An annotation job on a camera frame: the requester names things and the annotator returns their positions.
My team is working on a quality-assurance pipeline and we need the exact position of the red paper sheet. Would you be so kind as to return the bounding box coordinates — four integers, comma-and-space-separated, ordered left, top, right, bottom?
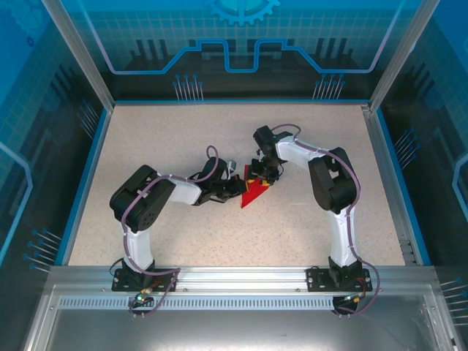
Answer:
240, 164, 271, 210

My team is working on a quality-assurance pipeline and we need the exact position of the grey metal tray sheet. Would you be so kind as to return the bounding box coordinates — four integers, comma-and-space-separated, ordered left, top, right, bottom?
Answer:
21, 284, 461, 351

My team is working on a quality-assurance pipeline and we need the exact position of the aluminium front frame rail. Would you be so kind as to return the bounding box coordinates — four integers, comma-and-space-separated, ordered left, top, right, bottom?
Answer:
49, 265, 438, 293

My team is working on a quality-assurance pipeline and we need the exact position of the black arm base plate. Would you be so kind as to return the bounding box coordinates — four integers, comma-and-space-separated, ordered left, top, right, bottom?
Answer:
111, 268, 179, 293
306, 268, 374, 293

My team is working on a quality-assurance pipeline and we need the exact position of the slotted grey cable duct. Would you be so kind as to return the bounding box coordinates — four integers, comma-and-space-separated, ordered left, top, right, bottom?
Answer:
57, 296, 354, 310

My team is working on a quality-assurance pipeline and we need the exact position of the aluminium side frame rail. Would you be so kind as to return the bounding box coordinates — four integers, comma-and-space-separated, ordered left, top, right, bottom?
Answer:
361, 104, 420, 266

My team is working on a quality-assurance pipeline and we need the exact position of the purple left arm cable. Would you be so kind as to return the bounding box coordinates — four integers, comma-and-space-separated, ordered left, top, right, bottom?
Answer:
120, 145, 220, 318

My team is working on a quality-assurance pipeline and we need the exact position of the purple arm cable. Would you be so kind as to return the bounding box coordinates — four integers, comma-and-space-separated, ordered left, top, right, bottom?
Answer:
120, 145, 220, 318
272, 123, 381, 318

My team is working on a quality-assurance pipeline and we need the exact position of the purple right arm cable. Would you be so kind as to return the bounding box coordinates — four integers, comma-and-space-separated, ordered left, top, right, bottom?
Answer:
272, 123, 381, 318

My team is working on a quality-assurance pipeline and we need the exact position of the aluminium frame post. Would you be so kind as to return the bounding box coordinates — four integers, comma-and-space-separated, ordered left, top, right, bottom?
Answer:
368, 0, 440, 113
40, 0, 115, 110

